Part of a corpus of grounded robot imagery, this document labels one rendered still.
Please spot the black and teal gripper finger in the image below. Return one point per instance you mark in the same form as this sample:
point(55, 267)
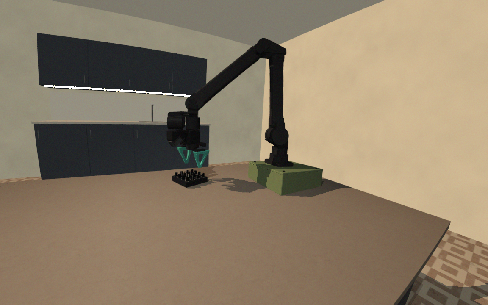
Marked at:
point(180, 149)
point(196, 155)

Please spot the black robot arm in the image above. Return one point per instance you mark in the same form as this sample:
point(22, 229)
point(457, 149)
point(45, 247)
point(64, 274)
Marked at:
point(276, 134)

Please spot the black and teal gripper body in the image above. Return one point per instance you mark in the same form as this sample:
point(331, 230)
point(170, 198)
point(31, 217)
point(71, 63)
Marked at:
point(194, 147)

